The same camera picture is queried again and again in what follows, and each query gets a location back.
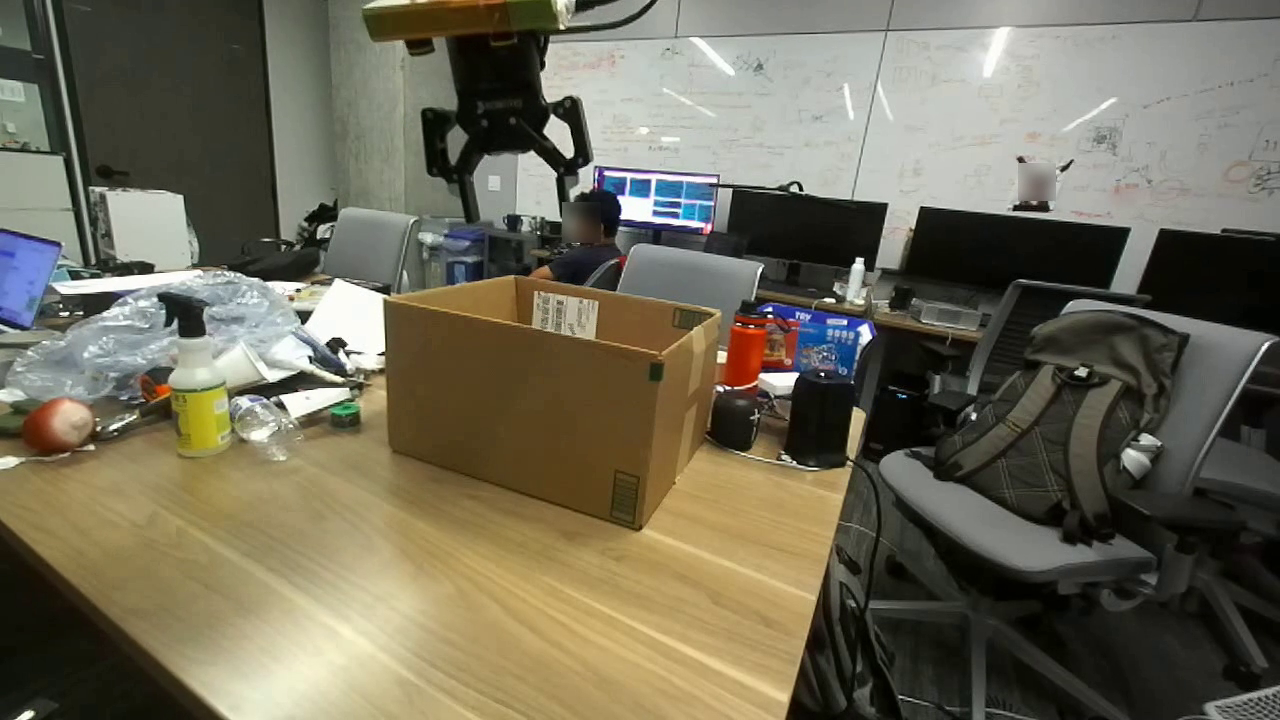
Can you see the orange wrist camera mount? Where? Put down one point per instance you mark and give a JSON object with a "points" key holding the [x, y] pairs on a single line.
{"points": [[467, 16]]}

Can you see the black cylindrical speaker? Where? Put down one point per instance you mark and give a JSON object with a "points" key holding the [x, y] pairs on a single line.
{"points": [[818, 419]]}

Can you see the olive grey backpack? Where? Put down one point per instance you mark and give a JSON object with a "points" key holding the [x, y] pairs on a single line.
{"points": [[1053, 425]]}

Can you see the yellow spray bottle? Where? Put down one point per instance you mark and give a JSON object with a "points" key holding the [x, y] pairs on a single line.
{"points": [[201, 407]]}

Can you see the small black box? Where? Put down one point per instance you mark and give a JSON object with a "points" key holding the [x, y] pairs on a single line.
{"points": [[732, 423]]}

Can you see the grey padded office chair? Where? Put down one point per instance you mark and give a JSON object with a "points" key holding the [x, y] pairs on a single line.
{"points": [[366, 244], [686, 279]]}

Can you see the dark computer monitor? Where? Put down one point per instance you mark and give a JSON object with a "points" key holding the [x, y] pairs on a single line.
{"points": [[1214, 275], [1013, 244], [807, 226]]}

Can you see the lit computer monitor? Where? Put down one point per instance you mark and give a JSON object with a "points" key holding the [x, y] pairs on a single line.
{"points": [[665, 196]]}

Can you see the open laptop blue screen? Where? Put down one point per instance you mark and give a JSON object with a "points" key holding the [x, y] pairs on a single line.
{"points": [[26, 275]]}

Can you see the blue printed carton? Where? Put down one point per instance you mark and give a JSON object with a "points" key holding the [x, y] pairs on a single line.
{"points": [[822, 343]]}

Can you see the white printer box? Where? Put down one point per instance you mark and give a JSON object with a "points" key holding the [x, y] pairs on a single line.
{"points": [[145, 226]]}

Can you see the white paper sheet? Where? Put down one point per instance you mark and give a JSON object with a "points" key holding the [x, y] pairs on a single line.
{"points": [[351, 321]]}

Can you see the small white bottle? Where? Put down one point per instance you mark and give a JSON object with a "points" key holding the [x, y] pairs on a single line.
{"points": [[856, 281]]}

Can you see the red bottle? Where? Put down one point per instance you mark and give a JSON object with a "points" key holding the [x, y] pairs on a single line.
{"points": [[746, 355]]}

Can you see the clear plastic bag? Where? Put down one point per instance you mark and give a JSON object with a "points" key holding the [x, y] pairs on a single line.
{"points": [[104, 345]]}

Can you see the grey mesh office chair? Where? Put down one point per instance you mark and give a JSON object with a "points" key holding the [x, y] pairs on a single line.
{"points": [[1013, 535]]}

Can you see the seated person dark shirt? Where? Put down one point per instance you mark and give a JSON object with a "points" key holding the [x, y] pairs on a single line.
{"points": [[587, 244]]}

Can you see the llama plush toy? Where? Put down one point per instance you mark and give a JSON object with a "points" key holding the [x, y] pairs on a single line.
{"points": [[1040, 184]]}

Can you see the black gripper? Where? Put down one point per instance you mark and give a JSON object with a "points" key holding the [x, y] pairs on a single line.
{"points": [[503, 86]]}

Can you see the red apple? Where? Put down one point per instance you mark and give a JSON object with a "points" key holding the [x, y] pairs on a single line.
{"points": [[56, 425]]}

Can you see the cardboard box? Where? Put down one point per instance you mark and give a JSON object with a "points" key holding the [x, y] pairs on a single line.
{"points": [[532, 415]]}

